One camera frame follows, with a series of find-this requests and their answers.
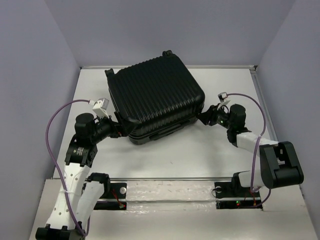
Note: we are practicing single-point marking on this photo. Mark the black ribbed hard suitcase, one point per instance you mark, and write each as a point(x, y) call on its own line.
point(158, 97)

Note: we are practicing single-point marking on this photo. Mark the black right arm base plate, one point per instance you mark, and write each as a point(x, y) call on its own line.
point(232, 196)

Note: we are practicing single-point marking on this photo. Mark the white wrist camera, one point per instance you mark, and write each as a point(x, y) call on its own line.
point(100, 107)
point(223, 98)

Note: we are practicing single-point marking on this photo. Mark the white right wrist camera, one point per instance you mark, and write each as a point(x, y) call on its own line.
point(223, 98)

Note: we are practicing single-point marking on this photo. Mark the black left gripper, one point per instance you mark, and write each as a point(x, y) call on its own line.
point(125, 128)

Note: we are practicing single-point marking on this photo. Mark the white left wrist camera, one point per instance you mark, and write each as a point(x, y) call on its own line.
point(100, 107)

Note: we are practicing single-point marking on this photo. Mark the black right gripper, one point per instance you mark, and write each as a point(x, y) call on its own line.
point(210, 114)

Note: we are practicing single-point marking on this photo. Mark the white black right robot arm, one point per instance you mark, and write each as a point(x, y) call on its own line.
point(274, 164)

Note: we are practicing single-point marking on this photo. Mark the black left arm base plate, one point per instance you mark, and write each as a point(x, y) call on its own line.
point(114, 200)

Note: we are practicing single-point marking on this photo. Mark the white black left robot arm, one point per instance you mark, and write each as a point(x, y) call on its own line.
point(80, 190)

